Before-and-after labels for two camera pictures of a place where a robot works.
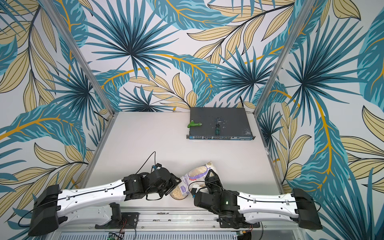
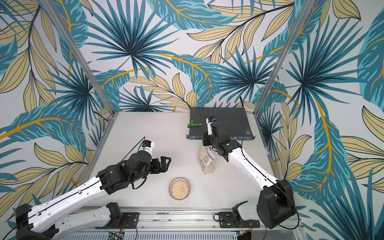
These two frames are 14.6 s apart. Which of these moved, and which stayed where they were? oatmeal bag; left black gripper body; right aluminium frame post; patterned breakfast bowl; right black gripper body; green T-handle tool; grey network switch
Moved: oatmeal bag; left black gripper body; right black gripper body
Stayed: grey network switch; green T-handle tool; right aluminium frame post; patterned breakfast bowl
